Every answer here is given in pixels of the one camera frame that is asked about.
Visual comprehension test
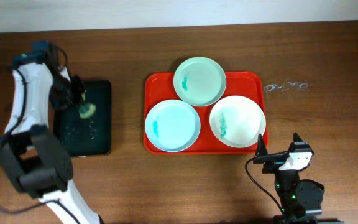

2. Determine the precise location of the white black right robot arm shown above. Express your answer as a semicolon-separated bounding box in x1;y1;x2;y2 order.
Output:
247;133;342;224

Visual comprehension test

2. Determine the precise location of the red plastic tray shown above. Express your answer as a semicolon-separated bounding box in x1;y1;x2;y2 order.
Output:
144;71;265;155

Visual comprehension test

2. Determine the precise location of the green plate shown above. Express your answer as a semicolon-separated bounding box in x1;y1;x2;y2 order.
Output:
173;57;227;106

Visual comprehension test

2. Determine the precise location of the light blue plate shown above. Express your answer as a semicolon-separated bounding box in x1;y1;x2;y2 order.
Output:
144;100;201;152

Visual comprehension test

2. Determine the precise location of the yellow green sponge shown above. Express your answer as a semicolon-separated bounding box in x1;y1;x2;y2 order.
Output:
78;93;96;119

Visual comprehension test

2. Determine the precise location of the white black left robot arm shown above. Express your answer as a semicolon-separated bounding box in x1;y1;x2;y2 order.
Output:
0;40;103;223

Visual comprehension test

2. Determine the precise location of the white plate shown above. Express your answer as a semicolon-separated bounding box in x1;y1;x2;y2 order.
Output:
209;95;267;148

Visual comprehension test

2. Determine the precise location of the black tray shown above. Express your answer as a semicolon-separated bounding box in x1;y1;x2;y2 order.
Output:
53;80;112;157

